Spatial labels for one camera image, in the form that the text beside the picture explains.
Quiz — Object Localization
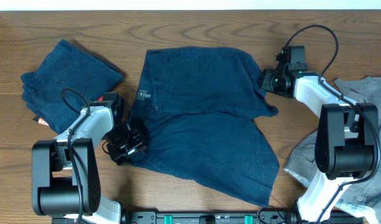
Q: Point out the navy blue shorts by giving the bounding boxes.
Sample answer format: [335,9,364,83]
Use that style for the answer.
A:
[131,47,280,206]

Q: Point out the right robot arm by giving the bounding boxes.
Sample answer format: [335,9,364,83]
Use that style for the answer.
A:
[258,46,380,223]

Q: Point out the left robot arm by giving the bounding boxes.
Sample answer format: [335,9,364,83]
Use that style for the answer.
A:
[32,92,149,224]

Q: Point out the folded navy shorts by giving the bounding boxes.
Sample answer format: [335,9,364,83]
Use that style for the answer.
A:
[21,40,123,134]

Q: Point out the folded red black garment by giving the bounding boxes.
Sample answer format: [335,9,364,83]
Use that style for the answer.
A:
[33,96,103,126]

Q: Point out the grey shorts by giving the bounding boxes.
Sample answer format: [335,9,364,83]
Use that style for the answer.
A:
[284,77,381,223]

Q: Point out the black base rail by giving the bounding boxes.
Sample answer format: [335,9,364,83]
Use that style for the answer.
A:
[52,207,365,224]

